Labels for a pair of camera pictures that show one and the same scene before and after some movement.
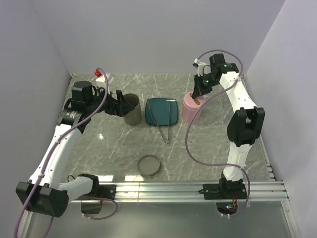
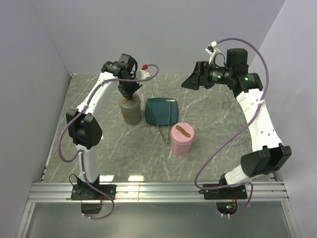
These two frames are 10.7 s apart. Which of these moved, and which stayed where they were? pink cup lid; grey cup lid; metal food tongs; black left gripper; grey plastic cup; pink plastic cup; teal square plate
Moved: grey cup lid; pink cup lid; black left gripper; pink plastic cup
Stayed: grey plastic cup; teal square plate; metal food tongs
